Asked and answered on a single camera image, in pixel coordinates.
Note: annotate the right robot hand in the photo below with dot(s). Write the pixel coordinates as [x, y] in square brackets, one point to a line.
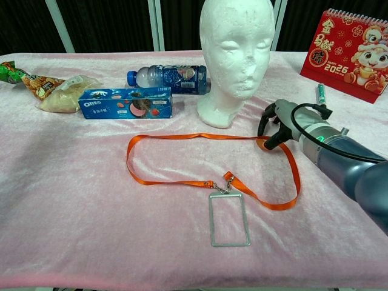
[286, 116]

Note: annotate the silver badge holder frame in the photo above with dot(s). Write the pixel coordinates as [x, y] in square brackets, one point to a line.
[210, 218]

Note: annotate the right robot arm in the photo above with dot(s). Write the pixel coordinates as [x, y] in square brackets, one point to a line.
[348, 163]

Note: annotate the white foam mannequin head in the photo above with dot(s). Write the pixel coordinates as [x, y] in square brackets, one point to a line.
[236, 60]

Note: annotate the green black marker pen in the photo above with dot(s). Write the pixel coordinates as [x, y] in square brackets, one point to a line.
[321, 94]

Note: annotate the red 2026 desk calendar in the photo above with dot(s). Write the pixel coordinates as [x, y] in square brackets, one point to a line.
[333, 54]

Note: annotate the blue drink bottle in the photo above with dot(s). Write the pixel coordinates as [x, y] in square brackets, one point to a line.
[182, 78]

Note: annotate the blue Oreo cookie box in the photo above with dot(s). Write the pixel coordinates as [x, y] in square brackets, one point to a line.
[106, 106]

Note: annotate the black pleated curtain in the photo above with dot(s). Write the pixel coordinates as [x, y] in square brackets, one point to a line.
[106, 24]

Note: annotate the pink velvet tablecloth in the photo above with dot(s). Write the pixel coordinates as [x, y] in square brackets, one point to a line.
[91, 197]

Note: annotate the clear bag of pale snacks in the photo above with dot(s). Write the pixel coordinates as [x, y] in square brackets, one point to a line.
[63, 98]

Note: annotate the green orange snack bag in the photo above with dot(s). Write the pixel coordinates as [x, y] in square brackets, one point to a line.
[39, 85]

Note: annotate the white frame post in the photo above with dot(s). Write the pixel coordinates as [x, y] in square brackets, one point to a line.
[59, 24]
[280, 24]
[157, 24]

